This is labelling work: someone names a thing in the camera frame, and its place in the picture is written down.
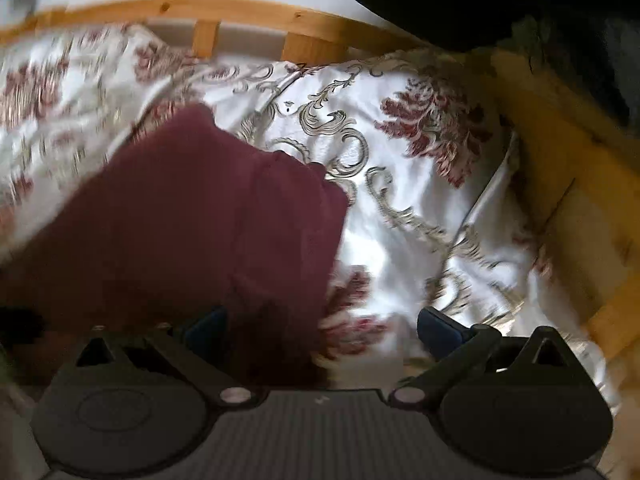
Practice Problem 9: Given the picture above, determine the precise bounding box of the black quilted jacket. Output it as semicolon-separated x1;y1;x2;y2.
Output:
340;0;640;128

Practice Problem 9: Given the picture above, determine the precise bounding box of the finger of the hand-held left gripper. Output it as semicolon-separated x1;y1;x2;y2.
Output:
0;307;46;347

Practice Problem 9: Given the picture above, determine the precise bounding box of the floral satin blanket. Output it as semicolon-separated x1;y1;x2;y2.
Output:
0;22;618;411

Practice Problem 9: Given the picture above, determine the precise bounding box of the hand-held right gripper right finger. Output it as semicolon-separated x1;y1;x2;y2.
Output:
389;306;576;406

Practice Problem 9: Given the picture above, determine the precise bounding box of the wooden bed frame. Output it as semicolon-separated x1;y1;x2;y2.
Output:
0;0;640;401

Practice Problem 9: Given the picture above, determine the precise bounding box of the maroon long-sleeve sweater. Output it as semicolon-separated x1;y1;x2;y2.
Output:
0;102;351;393

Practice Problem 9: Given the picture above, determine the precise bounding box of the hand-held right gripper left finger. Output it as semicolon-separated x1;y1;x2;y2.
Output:
75;306;257;407

